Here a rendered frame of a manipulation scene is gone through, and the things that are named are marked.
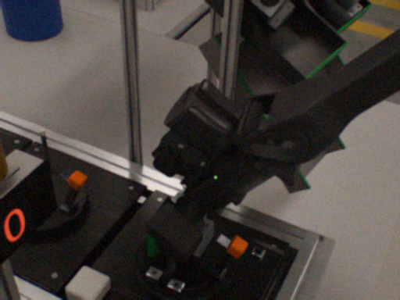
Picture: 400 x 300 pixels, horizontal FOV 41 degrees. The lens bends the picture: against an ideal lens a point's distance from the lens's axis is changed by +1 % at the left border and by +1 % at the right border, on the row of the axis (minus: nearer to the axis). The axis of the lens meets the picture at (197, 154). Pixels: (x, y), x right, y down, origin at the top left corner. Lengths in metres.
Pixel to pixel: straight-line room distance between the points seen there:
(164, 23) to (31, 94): 0.48
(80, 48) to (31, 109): 0.29
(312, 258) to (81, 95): 0.71
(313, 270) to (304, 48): 0.33
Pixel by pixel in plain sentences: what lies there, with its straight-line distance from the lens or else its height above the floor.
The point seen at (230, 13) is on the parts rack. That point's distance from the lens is 0.75.
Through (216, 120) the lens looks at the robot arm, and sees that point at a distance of 0.54.
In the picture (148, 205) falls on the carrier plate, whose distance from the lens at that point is 0.87.
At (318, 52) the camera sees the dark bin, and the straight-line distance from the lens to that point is 0.84.
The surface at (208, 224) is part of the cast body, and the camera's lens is 0.72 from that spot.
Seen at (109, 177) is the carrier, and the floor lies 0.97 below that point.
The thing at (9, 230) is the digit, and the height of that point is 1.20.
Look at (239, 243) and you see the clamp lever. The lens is 0.69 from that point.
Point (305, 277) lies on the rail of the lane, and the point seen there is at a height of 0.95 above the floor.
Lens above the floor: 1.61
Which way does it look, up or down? 41 degrees down
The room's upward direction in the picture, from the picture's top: 3 degrees clockwise
